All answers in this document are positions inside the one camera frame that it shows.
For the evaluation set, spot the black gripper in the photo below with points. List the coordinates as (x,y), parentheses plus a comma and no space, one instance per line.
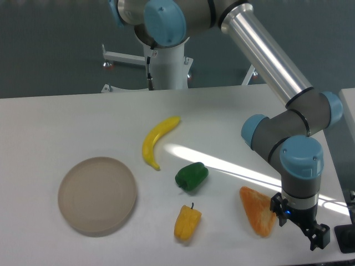
(318,234)

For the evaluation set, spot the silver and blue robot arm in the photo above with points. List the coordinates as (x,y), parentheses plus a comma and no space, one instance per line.
(285,141)

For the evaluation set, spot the yellow bell pepper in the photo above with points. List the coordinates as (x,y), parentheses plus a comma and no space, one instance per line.
(186,222)

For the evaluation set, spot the green bell pepper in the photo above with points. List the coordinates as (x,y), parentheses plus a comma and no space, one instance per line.
(191,176)

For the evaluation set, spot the orange slice wedge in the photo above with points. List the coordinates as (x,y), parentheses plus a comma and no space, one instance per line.
(257,209)

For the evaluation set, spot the black device at table edge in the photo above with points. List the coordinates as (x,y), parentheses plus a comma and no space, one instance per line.
(345,233)

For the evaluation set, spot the yellow banana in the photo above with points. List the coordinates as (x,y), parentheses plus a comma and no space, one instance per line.
(155,134)

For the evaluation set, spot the beige round plate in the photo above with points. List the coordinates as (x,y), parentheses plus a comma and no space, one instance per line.
(97,196)

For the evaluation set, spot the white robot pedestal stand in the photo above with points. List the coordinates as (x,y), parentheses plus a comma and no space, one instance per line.
(165,68)

